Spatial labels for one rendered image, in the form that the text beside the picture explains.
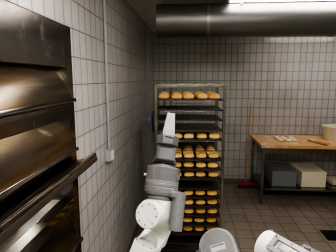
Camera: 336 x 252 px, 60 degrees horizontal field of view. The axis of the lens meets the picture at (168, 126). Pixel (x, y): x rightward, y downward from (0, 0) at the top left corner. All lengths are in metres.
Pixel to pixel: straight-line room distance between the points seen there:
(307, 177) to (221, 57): 2.29
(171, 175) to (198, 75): 4.30
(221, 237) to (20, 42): 0.98
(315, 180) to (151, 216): 4.30
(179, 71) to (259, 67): 1.33
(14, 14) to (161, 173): 0.82
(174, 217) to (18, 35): 0.88
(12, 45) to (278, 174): 4.09
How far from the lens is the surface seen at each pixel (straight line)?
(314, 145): 4.60
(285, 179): 4.75
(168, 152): 0.75
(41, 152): 1.37
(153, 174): 0.75
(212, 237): 0.84
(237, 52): 5.06
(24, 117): 1.25
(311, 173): 4.85
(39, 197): 1.10
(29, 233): 1.45
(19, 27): 1.28
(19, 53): 1.26
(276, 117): 5.23
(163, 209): 0.74
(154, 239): 0.82
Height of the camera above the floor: 1.83
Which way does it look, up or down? 9 degrees down
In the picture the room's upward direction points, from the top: straight up
